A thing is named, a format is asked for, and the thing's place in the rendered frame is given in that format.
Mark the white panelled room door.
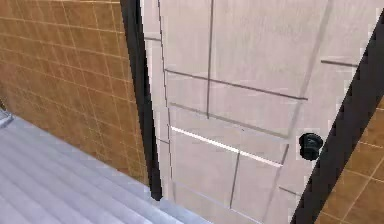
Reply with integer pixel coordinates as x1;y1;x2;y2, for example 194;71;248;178
139;0;384;224

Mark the black round door knob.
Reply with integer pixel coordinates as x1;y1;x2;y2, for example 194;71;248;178
298;132;324;162

